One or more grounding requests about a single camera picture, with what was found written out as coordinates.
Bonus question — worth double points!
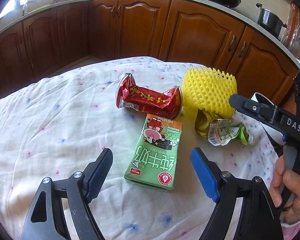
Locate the grey kitchen countertop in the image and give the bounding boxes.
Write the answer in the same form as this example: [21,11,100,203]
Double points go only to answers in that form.
[0,0,300,68]

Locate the person's right hand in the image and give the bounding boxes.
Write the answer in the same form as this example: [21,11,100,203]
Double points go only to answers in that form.
[269,156,300,225]

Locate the wooden kitchen cabinets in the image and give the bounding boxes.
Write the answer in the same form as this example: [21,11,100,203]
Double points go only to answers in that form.
[0,0,299,104]

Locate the crushed red can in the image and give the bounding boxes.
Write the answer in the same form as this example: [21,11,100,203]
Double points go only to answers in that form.
[116,73,183,119]

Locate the floral white tablecloth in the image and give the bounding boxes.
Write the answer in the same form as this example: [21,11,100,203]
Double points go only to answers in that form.
[0,57,277,239]

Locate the yellow foam fruit net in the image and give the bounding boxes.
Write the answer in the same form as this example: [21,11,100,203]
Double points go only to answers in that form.
[181,67,237,119]

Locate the glass display cabinet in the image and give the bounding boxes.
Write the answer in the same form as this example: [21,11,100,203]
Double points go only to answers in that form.
[281,2,300,60]

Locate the white trash bin black liner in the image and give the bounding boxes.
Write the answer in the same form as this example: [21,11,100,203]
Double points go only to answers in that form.
[251,92,285,157]

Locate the black cooking pot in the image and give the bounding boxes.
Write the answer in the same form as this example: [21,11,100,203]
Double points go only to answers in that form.
[256,3,287,38]

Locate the green milk carton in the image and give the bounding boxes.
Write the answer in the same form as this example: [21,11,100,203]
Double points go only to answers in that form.
[124,114,183,191]

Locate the green drink pouch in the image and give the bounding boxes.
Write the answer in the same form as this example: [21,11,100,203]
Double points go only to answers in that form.
[194,109,255,146]

